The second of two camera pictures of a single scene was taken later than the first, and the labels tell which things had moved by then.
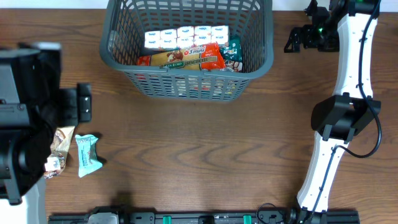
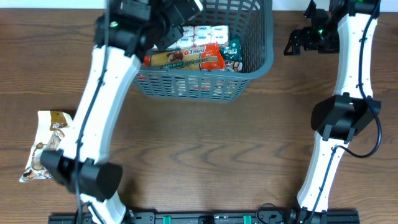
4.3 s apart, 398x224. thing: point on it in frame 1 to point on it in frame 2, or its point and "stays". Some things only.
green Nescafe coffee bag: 234,51 stays
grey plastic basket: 123,40 stays
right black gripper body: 302,37 stays
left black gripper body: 84,102 to 175,34
